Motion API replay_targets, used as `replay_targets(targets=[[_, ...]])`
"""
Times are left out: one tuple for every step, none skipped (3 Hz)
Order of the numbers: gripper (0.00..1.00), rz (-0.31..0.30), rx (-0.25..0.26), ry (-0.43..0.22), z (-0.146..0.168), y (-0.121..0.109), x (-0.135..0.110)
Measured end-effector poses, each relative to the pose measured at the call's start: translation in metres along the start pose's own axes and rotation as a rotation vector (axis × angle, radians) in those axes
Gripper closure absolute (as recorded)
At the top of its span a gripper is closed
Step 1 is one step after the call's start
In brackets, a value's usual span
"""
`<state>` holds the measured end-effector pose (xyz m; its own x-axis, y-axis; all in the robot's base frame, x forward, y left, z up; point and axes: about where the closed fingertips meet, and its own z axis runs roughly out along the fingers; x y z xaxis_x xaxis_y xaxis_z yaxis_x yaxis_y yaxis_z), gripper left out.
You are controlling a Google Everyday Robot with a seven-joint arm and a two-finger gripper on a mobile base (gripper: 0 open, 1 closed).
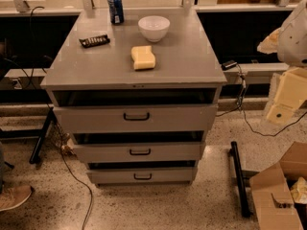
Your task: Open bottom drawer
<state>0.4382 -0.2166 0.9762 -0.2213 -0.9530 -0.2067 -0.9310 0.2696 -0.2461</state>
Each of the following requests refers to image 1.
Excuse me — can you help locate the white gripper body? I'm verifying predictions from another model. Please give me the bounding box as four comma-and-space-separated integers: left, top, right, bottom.
267, 67, 307, 125

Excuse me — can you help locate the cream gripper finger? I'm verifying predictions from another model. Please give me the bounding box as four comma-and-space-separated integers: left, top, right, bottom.
257, 29, 280, 54

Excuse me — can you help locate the grey bottom drawer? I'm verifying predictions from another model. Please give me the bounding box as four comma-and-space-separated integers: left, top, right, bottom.
87, 167, 198, 184

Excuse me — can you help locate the grey drawer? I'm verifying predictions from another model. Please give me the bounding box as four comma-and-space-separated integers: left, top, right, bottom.
54, 104, 217, 133
87, 167, 198, 184
74, 142, 204, 163

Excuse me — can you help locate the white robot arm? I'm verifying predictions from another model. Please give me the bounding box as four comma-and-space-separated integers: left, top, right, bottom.
257, 0, 307, 125

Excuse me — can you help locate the grey top drawer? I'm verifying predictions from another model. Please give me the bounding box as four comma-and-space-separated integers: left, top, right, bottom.
54, 104, 217, 133

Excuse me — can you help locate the grey middle drawer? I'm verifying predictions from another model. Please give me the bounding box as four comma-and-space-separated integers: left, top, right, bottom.
74, 142, 204, 163

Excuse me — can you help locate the grey drawer cabinet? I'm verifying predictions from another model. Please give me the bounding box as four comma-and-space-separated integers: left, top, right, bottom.
40, 7, 228, 188

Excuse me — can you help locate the black power adapter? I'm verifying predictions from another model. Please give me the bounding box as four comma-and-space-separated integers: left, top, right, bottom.
221, 60, 237, 71

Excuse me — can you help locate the black table leg right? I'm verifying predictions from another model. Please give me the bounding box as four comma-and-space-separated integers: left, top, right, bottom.
230, 141, 251, 218

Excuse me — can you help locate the black table leg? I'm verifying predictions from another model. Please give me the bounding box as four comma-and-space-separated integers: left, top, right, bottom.
230, 141, 251, 218
0, 108, 55, 164

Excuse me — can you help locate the crumpled paper in box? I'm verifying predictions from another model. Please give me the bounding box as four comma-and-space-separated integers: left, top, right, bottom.
290, 177, 307, 204

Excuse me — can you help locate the white bowl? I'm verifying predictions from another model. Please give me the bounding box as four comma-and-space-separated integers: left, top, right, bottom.
138, 15, 170, 42

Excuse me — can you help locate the cardboard box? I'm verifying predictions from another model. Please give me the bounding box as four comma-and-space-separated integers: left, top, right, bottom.
249, 142, 307, 230

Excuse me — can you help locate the yellow sponge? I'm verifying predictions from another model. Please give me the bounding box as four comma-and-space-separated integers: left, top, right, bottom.
131, 45, 155, 70

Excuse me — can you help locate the blue soda can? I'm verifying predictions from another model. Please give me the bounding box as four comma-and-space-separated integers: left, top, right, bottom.
107, 0, 125, 25

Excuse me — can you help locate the dark snack bar wrapper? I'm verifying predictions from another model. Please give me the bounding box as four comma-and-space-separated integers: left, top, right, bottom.
80, 34, 110, 48

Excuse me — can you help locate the black table leg left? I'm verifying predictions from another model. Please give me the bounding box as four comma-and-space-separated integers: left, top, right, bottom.
0, 108, 55, 164

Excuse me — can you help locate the tan shoe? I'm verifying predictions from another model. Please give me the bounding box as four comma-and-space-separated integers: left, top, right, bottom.
0, 185, 32, 212

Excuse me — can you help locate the black floor cable right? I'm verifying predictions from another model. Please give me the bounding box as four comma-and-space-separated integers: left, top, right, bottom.
216, 64, 307, 138

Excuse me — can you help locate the black floor cable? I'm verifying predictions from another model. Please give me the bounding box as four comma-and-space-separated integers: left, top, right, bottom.
216, 64, 307, 138
0, 6, 95, 230

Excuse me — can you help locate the black floor cable left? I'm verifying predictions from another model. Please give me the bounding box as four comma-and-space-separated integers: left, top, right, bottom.
0, 6, 95, 230

